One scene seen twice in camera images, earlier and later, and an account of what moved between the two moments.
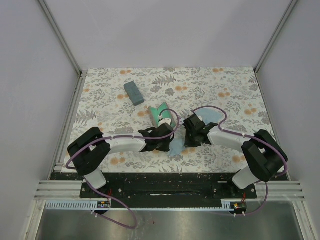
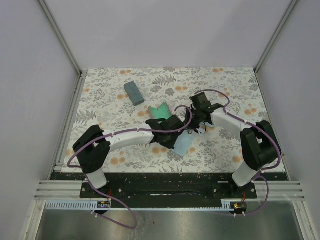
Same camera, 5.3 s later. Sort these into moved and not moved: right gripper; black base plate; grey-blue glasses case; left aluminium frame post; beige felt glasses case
Moved: right gripper
Not moved: black base plate; grey-blue glasses case; left aluminium frame post; beige felt glasses case
